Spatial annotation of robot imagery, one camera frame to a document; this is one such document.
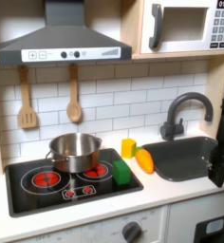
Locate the yellow toy block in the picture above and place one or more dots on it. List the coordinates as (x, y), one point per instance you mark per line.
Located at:
(128, 148)

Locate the green toy block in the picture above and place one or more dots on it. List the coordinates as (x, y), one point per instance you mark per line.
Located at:
(121, 172)

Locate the grey toy sink basin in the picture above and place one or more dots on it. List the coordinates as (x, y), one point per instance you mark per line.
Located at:
(183, 159)

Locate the grey toy tap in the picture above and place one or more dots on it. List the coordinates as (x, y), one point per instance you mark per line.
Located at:
(180, 117)

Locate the orange toy carrot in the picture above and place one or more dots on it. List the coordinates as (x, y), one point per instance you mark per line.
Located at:
(145, 160)

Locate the grey stove knob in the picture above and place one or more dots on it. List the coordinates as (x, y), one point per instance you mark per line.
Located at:
(131, 232)

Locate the white toy microwave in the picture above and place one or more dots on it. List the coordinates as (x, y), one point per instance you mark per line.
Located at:
(186, 25)

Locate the steel pot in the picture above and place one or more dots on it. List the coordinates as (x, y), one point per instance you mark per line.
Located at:
(74, 152)

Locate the wooden spoon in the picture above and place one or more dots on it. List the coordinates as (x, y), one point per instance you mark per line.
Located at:
(74, 101)

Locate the black toy stove top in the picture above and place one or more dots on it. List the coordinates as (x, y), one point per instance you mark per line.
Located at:
(38, 196)

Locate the grey range hood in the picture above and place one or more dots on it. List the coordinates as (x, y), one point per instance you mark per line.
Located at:
(64, 41)

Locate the wooden slotted spatula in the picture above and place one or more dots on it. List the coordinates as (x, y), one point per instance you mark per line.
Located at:
(27, 104)

